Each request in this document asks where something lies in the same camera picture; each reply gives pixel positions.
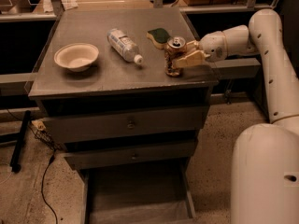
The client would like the black metal bar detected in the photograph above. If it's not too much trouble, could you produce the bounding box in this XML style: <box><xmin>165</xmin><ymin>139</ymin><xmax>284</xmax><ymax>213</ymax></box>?
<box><xmin>10</xmin><ymin>110</ymin><xmax>31</xmax><ymax>173</ymax></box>

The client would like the green yellow sponge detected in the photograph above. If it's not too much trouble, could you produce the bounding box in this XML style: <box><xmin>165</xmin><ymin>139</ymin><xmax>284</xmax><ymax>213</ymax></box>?
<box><xmin>147</xmin><ymin>28</ymin><xmax>170</xmax><ymax>49</ymax></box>

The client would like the grey top drawer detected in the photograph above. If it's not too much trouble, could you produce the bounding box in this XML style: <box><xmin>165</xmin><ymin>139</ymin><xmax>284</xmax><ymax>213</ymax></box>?
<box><xmin>43</xmin><ymin>105</ymin><xmax>208</xmax><ymax>143</ymax></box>

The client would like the white crumpled cloth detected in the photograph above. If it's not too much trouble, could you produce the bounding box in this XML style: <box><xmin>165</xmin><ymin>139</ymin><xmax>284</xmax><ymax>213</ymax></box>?
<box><xmin>62</xmin><ymin>0</ymin><xmax>78</xmax><ymax>10</ymax></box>

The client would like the white power strip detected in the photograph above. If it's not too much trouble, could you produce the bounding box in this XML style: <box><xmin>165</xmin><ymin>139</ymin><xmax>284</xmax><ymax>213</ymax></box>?
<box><xmin>31</xmin><ymin>119</ymin><xmax>46</xmax><ymax>132</ymax></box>

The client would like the grey open bottom drawer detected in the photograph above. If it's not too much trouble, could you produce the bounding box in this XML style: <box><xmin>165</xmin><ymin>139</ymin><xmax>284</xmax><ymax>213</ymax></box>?
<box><xmin>80</xmin><ymin>160</ymin><xmax>195</xmax><ymax>224</ymax></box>

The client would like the clear plastic water bottle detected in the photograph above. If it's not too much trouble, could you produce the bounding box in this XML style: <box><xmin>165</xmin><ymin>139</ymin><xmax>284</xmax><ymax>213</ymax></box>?
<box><xmin>107</xmin><ymin>29</ymin><xmax>143</xmax><ymax>65</ymax></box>

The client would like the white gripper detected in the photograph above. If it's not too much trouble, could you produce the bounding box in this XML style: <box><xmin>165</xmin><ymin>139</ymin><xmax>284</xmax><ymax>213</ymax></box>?
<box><xmin>172</xmin><ymin>31</ymin><xmax>228</xmax><ymax>68</ymax></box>

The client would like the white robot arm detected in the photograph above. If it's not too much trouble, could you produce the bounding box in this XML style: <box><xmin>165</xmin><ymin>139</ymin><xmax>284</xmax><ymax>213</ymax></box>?
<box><xmin>172</xmin><ymin>9</ymin><xmax>299</xmax><ymax>224</ymax></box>

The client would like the white paper bowl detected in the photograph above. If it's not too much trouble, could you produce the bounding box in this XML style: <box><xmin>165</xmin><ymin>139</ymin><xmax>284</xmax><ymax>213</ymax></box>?
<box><xmin>54</xmin><ymin>43</ymin><xmax>99</xmax><ymax>72</ymax></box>

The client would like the black floor cable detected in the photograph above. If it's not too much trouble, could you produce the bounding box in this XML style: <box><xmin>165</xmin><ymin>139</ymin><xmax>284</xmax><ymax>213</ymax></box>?
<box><xmin>41</xmin><ymin>154</ymin><xmax>59</xmax><ymax>224</ymax></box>

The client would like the grey middle drawer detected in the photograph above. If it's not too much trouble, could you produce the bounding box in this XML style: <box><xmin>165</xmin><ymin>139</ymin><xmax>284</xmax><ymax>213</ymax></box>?
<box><xmin>64</xmin><ymin>140</ymin><xmax>197</xmax><ymax>170</ymax></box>

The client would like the orange soda can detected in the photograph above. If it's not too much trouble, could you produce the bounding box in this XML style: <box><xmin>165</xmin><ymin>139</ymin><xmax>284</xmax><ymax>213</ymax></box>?
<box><xmin>164</xmin><ymin>36</ymin><xmax>187</xmax><ymax>77</ymax></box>

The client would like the grey drawer cabinet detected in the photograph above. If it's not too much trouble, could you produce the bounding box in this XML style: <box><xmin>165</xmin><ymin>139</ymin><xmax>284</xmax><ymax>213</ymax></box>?
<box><xmin>27</xmin><ymin>7</ymin><xmax>220</xmax><ymax>224</ymax></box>

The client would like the grey side rail left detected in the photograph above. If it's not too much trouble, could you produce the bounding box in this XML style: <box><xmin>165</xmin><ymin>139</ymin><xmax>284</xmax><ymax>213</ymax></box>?
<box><xmin>0</xmin><ymin>73</ymin><xmax>36</xmax><ymax>96</ymax></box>

